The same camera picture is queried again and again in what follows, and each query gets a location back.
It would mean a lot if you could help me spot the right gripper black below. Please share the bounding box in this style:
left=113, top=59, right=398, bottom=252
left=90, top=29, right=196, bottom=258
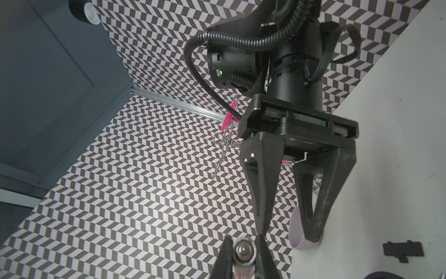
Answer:
left=238, top=94, right=359, bottom=242

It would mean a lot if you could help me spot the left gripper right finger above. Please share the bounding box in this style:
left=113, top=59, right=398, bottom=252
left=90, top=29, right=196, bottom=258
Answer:
left=254, top=235, right=282, bottom=279

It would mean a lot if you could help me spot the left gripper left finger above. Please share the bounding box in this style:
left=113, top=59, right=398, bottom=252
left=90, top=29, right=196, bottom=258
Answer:
left=209, top=235, right=233, bottom=279

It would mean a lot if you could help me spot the red battery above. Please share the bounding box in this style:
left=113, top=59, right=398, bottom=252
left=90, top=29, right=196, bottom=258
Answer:
left=233, top=237, right=257, bottom=279

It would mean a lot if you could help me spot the black battery cover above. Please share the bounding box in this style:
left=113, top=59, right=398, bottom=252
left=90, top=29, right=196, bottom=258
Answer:
left=383, top=240, right=425, bottom=263

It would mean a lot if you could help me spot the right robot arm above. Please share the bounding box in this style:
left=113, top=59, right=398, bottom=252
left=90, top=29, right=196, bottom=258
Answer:
left=184, top=1, right=361, bottom=242

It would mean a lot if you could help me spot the lilac small bowl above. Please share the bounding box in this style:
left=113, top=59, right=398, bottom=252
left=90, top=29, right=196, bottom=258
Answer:
left=288, top=206, right=322, bottom=251

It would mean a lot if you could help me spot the pink plastic wine glass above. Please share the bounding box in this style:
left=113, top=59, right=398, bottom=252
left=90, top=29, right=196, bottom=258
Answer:
left=221, top=98, right=240, bottom=131

